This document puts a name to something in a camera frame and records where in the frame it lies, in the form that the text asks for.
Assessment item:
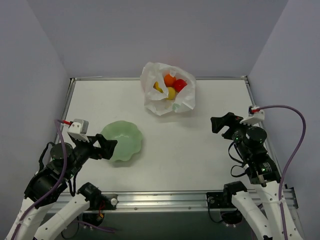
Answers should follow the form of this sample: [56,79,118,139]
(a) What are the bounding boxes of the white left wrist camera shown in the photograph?
[67,119,89,142]

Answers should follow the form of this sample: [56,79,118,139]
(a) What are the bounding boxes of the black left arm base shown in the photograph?
[77,182,118,227]

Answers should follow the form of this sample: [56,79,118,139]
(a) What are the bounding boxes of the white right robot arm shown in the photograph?
[210,112,302,240]

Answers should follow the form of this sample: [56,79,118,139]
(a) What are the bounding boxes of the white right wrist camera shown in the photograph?
[240,105,265,126]

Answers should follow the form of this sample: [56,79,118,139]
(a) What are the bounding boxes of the aluminium front frame rail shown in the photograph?
[48,189,298,214]

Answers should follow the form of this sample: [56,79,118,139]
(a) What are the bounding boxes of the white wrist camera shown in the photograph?
[240,105,265,126]
[67,119,89,142]

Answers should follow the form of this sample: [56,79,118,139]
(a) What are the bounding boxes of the green wavy glass bowl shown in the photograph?
[100,120,143,162]

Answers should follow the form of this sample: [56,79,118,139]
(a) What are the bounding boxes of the white plastic bag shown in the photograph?
[140,62,196,116]

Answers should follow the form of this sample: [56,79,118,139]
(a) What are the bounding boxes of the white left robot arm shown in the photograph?
[6,134,118,240]

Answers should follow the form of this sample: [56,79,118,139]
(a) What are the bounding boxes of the orange fake fruit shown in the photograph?
[163,74,177,87]

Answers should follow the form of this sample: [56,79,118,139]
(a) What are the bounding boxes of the yellow fake banana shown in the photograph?
[153,81,163,93]

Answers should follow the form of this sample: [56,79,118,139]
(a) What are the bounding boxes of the red fake apple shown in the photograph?
[173,78,188,93]

